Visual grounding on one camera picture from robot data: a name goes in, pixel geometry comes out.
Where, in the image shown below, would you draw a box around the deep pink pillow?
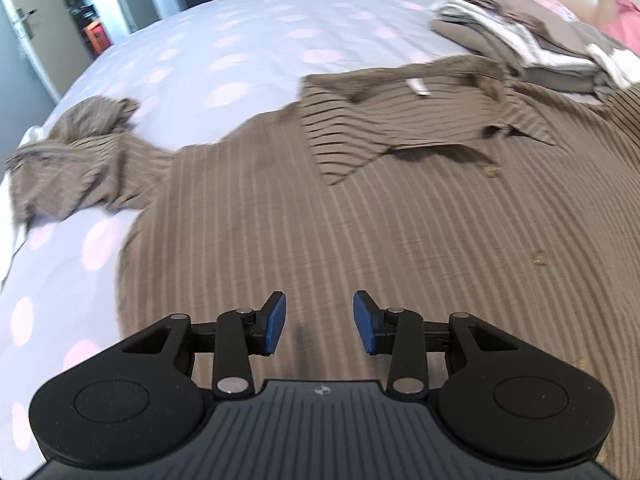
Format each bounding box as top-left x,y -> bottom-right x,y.
600,0 -> 640,53

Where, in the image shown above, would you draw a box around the white crumpled garment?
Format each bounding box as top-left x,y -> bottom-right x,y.
585,40 -> 640,93

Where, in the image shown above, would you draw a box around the silver door handle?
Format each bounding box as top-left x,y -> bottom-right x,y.
15,7 -> 38,38

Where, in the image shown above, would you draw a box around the bed with pink dotted sheet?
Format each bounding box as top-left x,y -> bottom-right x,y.
0,0 -> 640,461

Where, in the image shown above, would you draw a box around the brown striped pants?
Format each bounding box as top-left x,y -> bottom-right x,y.
5,96 -> 176,226

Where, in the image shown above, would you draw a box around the brown striped shirt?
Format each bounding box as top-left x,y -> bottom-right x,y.
116,55 -> 640,480

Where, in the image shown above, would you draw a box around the white cloth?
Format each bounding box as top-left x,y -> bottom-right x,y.
0,125 -> 51,281

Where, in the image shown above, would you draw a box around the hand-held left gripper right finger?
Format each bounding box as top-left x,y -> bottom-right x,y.
352,289 -> 521,402

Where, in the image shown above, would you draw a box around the beige room door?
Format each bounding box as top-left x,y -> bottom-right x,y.
0,0 -> 63,106

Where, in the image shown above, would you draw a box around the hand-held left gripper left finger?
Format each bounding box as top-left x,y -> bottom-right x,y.
120,290 -> 288,401

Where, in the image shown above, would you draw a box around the stack of folded clothes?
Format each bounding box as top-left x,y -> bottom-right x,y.
431,0 -> 640,106

